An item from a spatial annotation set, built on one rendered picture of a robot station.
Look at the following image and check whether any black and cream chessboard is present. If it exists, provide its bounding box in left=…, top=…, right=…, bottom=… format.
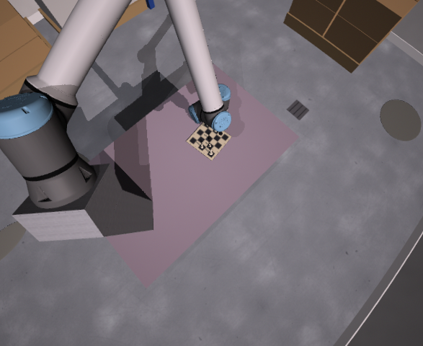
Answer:
left=187, top=123, right=231, bottom=161

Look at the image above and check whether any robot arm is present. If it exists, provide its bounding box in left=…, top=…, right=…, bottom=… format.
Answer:
left=0, top=0, right=231, bottom=208

